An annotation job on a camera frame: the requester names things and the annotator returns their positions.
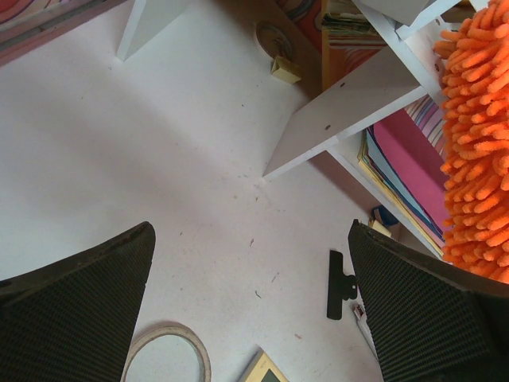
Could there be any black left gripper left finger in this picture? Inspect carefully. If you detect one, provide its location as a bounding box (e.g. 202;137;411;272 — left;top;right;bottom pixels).
1;222;156;381

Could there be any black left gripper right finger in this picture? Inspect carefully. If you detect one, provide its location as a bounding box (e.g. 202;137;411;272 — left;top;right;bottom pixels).
348;220;508;381

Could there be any orange microfiber duster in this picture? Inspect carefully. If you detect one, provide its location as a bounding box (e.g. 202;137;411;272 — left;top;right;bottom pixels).
433;1;508;283

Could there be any white wooden bookshelf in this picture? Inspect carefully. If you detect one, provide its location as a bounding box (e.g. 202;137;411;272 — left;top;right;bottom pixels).
115;0;490;259

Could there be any black binder clip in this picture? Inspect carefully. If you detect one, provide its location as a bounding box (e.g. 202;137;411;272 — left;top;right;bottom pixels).
326;250;358;321

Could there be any masking tape roll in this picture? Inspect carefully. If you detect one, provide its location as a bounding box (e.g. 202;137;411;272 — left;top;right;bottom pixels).
121;322;212;381

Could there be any yellow sticky note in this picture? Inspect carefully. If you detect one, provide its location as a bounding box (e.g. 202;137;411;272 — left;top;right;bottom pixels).
368;205;399;237

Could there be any yellow grey calculator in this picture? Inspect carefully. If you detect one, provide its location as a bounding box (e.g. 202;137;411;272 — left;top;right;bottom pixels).
238;348;289;382

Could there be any stack of coloured paper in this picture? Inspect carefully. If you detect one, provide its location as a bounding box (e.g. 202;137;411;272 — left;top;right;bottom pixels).
357;110;449;253

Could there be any yellow sticky note pad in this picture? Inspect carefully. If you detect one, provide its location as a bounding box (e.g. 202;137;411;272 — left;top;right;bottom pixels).
271;56;301;84

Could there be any round wooden disc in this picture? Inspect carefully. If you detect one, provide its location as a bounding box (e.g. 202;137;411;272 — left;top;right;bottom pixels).
254;21;293;60

